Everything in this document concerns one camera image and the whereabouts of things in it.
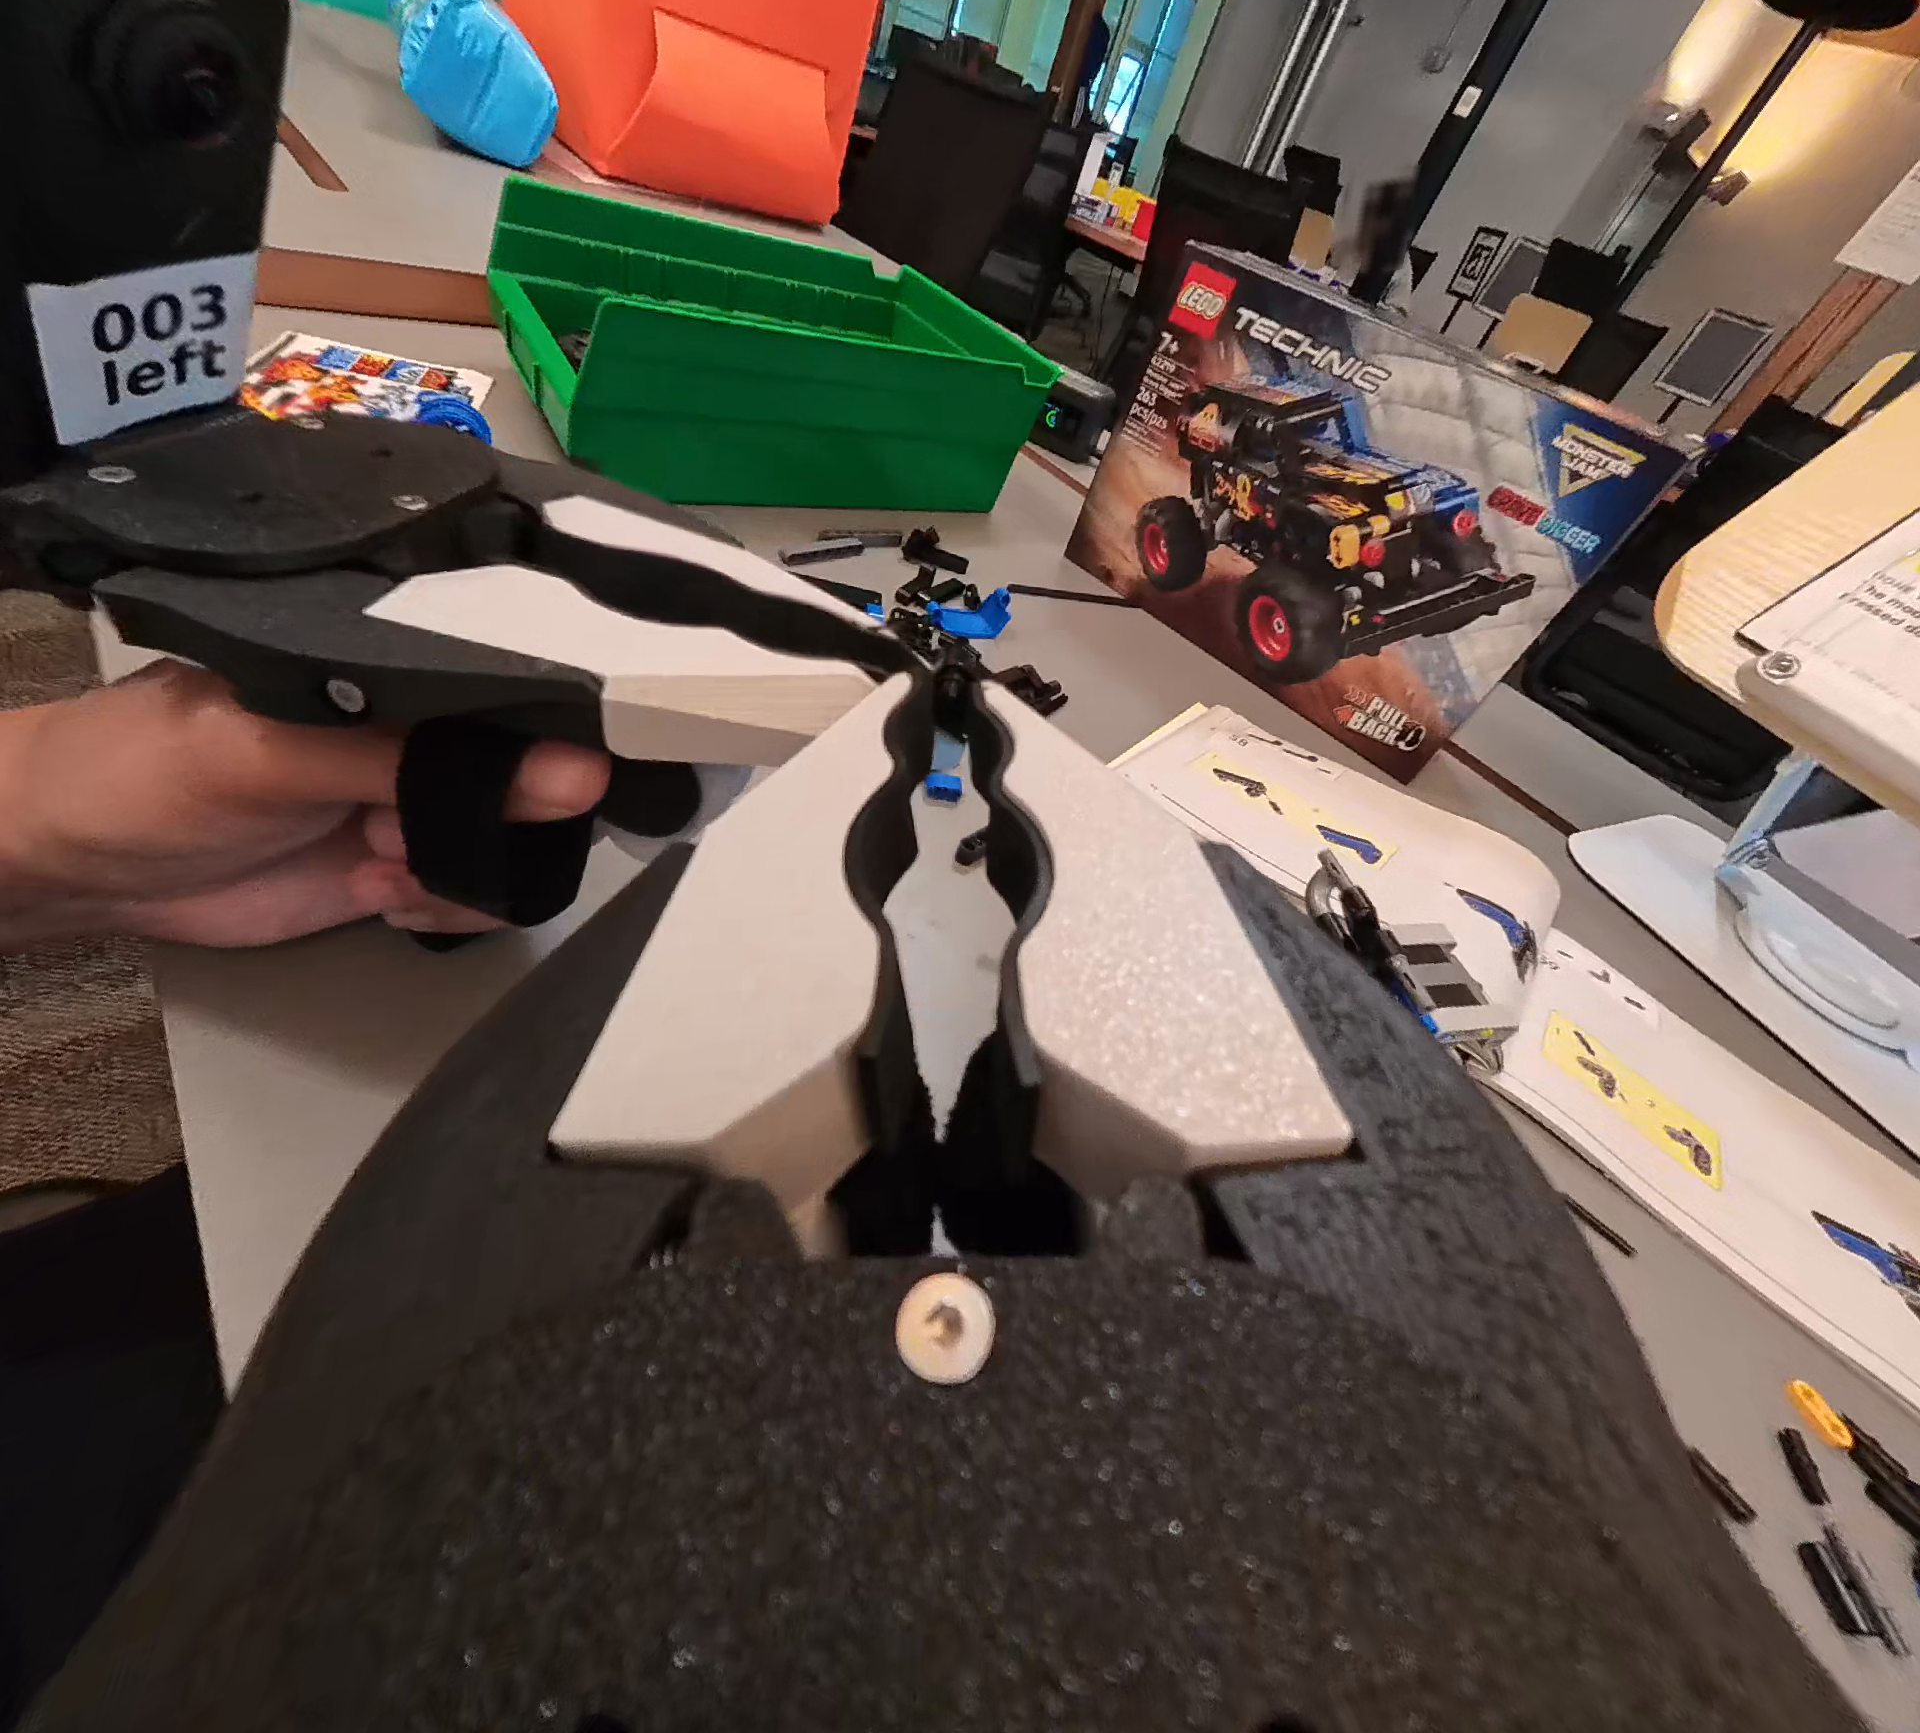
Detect white desk stand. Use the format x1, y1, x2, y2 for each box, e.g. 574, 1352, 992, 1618
1567, 654, 1920, 1060

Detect person's dark pants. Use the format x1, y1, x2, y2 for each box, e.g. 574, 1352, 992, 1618
0, 1162, 225, 1674

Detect small black timer device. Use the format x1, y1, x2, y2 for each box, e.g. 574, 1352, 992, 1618
1034, 371, 1119, 463

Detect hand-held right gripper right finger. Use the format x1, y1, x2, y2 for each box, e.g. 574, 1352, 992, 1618
941, 674, 1358, 1202

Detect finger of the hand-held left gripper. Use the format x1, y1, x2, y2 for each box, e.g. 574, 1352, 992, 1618
506, 492, 921, 676
367, 559, 904, 772

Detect black office chair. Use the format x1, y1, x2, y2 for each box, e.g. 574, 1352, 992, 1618
847, 38, 1058, 331

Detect green plastic bin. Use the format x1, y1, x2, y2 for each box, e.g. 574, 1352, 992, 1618
485, 173, 1064, 514

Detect lego instruction booklet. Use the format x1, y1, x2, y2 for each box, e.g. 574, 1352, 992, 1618
1109, 704, 1920, 1413

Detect grey lego chassis assembly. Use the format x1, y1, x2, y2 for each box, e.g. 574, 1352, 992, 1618
1305, 855, 1524, 1075

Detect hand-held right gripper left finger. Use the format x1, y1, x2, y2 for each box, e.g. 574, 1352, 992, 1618
546, 674, 943, 1258

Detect monster truck lego box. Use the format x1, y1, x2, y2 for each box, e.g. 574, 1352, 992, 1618
1064, 239, 1703, 782

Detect pale wooden board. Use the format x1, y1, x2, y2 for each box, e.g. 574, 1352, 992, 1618
1656, 390, 1920, 774

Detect black lego pin assembly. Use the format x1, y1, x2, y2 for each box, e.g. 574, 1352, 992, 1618
917, 654, 998, 865

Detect pile of black lego pieces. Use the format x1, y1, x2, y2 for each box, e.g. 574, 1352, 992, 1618
779, 525, 1070, 716

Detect person's left hand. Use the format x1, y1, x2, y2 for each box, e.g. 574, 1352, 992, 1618
0, 665, 614, 951

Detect colourful sticker sheet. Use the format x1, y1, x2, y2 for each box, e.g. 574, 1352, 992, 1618
239, 330, 493, 444

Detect blue filled plastic bag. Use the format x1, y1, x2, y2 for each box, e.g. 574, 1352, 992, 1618
389, 0, 559, 169

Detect yellow tipped black lego part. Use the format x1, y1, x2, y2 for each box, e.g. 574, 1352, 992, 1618
1784, 1381, 1920, 1541

